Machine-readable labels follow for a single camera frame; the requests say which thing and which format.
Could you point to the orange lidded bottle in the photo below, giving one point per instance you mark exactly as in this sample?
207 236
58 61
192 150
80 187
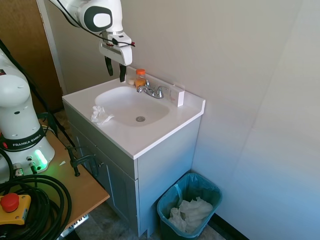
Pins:
140 78

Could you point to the white tissue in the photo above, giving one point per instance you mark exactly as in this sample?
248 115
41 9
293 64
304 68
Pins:
98 116

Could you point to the grey vanity cabinet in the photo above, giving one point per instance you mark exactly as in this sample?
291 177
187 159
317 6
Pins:
162 182

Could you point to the small white soap piece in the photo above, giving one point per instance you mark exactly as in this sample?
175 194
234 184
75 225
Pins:
131 81

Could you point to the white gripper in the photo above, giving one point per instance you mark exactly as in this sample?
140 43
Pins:
120 55

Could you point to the brown wooden door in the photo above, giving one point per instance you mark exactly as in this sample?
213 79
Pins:
22 30

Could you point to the white tissues pile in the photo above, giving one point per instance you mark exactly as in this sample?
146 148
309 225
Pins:
192 211

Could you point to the black metal clamp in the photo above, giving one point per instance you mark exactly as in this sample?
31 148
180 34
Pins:
75 162

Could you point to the black baseboard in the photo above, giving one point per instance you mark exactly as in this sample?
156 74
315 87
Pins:
230 226

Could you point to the white sink vanity top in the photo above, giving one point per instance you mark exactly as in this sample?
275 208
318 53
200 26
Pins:
160 135

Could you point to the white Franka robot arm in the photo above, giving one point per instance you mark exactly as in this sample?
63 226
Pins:
15 105

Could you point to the black slanted stand leg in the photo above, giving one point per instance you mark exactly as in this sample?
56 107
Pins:
37 92

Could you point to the metal cabinet knob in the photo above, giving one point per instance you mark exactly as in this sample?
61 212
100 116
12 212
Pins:
101 164

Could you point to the metal sink drain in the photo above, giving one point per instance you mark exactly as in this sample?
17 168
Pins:
140 119

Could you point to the blue plastic bin liner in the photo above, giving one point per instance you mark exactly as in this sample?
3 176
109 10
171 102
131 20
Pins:
200 186

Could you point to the chrome faucet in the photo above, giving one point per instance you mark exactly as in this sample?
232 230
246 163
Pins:
151 90

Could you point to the white cardboard box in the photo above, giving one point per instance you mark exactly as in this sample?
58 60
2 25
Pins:
176 96

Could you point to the table height control panel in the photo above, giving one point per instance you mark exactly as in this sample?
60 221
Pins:
78 221

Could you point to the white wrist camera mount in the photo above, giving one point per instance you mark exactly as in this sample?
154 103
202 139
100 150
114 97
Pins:
120 38

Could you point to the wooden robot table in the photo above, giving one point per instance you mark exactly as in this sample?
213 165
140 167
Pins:
85 187

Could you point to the yellow emergency stop box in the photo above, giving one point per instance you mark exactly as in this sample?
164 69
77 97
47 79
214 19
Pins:
15 208

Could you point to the dark teal trash bin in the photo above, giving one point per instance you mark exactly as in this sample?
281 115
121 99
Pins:
172 232

